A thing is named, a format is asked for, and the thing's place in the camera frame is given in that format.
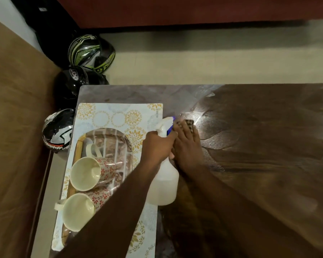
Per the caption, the black backpack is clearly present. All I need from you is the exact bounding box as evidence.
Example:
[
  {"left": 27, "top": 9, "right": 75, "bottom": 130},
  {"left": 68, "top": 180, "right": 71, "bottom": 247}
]
[{"left": 9, "top": 0, "right": 81, "bottom": 69}]

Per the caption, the white spray bottle blue nozzle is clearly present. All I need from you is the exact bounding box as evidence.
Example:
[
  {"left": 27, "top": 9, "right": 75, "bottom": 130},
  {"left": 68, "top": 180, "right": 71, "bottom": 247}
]
[{"left": 146, "top": 116, "right": 180, "bottom": 206}]

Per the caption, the green black helmet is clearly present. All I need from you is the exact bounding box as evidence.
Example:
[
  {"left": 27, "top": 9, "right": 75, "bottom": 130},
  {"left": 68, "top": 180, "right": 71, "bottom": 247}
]
[{"left": 67, "top": 34, "right": 116, "bottom": 74}]

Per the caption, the brown checked cloth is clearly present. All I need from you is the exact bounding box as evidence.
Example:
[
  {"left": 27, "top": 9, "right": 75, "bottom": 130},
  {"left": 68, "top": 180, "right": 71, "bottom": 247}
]
[{"left": 176, "top": 119, "right": 196, "bottom": 132}]

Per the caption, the brown wooden panel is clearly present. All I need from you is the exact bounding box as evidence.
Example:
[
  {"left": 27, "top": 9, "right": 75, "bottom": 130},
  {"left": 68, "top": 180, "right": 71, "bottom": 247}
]
[{"left": 0, "top": 14, "right": 61, "bottom": 258}]

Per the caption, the person's left hand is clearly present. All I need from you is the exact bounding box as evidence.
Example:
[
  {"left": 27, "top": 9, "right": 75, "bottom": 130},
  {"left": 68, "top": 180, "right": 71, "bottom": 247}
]
[{"left": 140, "top": 130, "right": 178, "bottom": 172}]

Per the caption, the white gold-flowered placemat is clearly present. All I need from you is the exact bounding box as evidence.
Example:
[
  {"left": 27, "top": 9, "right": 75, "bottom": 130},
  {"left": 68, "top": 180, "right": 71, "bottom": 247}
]
[{"left": 51, "top": 102, "right": 164, "bottom": 258}]

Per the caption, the red sofa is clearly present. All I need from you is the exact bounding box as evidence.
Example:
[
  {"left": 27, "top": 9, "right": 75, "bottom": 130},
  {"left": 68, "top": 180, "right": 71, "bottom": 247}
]
[{"left": 55, "top": 0, "right": 323, "bottom": 43}]

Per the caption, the person's right hand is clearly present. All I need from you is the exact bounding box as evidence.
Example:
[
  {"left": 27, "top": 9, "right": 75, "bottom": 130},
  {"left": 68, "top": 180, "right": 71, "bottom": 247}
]
[{"left": 172, "top": 120, "right": 205, "bottom": 175}]

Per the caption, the black white red helmet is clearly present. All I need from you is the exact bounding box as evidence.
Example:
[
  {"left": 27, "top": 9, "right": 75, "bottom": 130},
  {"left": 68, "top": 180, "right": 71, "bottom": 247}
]
[{"left": 42, "top": 109, "right": 76, "bottom": 153}]

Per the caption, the brick-pattern tray with gold handles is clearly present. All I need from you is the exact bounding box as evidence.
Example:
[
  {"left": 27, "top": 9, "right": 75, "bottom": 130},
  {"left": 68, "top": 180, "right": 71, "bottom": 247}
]
[{"left": 60, "top": 128, "right": 134, "bottom": 246}]

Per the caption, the person's right forearm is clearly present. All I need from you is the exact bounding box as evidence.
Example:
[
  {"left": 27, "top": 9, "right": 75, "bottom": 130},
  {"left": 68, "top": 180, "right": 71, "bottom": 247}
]
[{"left": 177, "top": 166, "right": 323, "bottom": 258}]

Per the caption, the cream red-flowered mug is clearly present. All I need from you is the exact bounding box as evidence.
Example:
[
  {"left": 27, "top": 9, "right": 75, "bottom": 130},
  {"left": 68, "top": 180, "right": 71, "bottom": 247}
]
[
  {"left": 54, "top": 188, "right": 113, "bottom": 232},
  {"left": 70, "top": 143, "right": 124, "bottom": 192}
]

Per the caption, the person's left forearm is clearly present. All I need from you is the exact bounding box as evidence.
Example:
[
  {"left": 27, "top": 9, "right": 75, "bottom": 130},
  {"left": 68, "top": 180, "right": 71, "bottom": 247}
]
[{"left": 53, "top": 161, "right": 162, "bottom": 258}]

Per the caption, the glossy black helmet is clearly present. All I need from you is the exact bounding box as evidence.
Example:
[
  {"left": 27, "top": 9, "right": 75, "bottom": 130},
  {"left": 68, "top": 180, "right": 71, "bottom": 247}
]
[{"left": 53, "top": 66, "right": 109, "bottom": 110}]

